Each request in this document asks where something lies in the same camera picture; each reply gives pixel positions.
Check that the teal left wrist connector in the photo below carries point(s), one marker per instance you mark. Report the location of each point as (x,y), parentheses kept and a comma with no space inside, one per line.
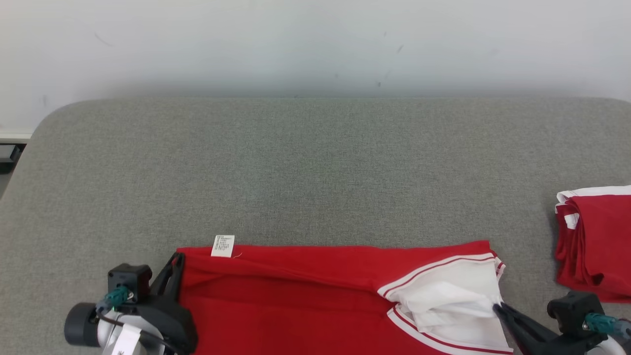
(116,297)

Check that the red white basketball jersey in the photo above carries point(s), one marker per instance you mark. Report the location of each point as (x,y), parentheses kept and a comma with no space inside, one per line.
(296,296)

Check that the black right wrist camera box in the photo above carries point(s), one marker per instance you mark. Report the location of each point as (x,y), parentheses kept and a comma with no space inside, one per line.
(572,308)

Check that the grey fabric sofa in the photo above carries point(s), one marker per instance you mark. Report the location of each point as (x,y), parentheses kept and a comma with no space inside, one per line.
(296,172)

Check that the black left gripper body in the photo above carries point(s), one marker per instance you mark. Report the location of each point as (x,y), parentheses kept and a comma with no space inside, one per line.
(172,320)

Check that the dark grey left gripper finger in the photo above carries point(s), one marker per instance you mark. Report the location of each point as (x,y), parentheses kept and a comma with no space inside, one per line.
(165,281)
(179,276)

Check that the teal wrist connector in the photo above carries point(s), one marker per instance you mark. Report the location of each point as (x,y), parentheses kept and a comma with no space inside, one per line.
(116,297)
(601,324)

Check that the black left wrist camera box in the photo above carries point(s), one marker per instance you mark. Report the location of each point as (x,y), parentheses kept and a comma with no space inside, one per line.
(128,278)

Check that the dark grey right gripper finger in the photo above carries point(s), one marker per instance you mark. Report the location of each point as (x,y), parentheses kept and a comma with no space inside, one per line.
(527,325)
(517,340)

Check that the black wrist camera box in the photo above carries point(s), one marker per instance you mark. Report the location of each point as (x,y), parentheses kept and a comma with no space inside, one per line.
(572,308)
(128,278)

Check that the red white-trimmed shorts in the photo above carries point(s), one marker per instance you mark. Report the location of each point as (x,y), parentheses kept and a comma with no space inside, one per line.
(601,236)

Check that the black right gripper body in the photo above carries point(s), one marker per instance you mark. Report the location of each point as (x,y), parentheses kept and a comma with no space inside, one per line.
(557,347)

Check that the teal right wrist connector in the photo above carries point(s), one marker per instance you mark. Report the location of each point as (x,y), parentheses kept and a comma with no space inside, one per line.
(601,324)

